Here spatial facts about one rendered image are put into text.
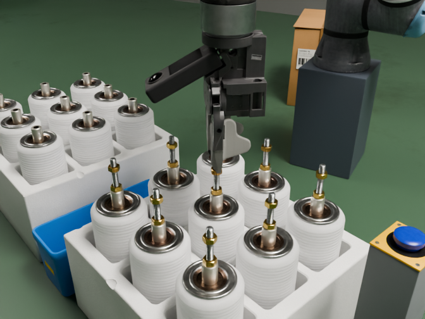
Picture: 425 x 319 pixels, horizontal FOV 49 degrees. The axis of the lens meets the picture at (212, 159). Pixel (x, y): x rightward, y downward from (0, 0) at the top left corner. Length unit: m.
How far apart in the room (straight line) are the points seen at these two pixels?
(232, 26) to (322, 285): 0.42
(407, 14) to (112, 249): 0.83
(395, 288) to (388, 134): 1.06
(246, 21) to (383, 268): 0.37
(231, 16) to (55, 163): 0.57
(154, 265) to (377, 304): 0.32
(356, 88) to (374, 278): 0.68
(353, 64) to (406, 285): 0.75
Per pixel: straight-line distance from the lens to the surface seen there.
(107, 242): 0.81
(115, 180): 0.78
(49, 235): 1.04
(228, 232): 0.77
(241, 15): 0.62
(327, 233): 0.77
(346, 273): 0.81
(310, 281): 0.77
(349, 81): 1.26
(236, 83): 0.65
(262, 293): 0.73
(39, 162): 1.04
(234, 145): 0.69
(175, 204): 0.84
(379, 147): 1.59
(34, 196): 1.02
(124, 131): 1.13
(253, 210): 0.84
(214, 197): 0.76
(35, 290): 1.06
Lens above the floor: 0.71
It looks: 30 degrees down
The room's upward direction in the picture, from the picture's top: straight up
